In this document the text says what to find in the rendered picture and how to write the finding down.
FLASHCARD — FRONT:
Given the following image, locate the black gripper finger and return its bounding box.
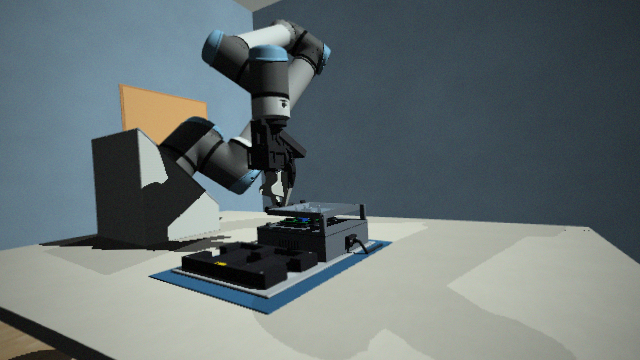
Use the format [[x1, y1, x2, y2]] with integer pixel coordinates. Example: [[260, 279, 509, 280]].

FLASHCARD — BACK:
[[259, 169, 281, 205], [271, 158, 296, 207]]

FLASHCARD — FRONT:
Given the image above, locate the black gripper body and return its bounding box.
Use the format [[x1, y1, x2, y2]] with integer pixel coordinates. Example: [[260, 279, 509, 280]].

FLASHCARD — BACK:
[[247, 118, 293, 171]]

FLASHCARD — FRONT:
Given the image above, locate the green circuit board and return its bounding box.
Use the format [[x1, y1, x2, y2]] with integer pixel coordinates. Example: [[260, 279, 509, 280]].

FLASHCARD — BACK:
[[280, 217, 310, 224]]

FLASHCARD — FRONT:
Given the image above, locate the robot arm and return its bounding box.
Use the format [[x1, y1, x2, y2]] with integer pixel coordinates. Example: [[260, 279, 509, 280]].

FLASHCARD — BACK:
[[160, 19, 331, 195]]

